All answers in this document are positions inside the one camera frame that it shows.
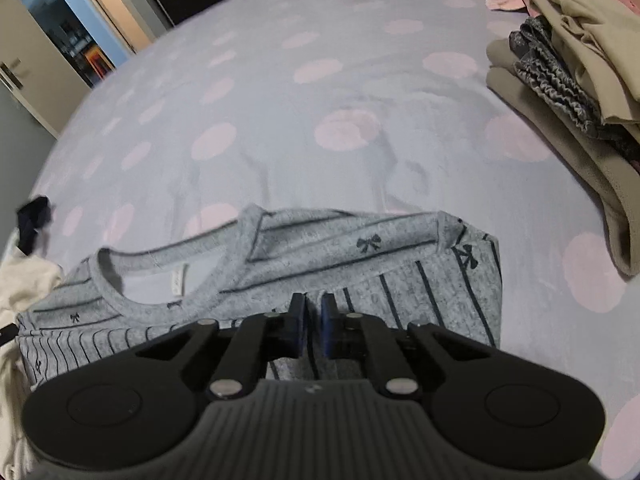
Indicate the polka dot bed sheet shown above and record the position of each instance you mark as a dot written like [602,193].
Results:
[366,106]

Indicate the small dark cloth item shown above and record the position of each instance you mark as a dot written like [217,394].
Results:
[32,217]

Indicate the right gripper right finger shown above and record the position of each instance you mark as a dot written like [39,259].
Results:
[367,340]

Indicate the dark patterned folded garment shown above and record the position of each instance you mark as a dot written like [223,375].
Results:
[540,67]

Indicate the open white door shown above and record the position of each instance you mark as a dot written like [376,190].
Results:
[35,71]

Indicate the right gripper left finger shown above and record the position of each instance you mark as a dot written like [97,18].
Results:
[247,349]

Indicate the grey striped bow shirt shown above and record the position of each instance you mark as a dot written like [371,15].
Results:
[429,267]

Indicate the folded khaki garment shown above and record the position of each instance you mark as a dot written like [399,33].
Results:
[572,69]

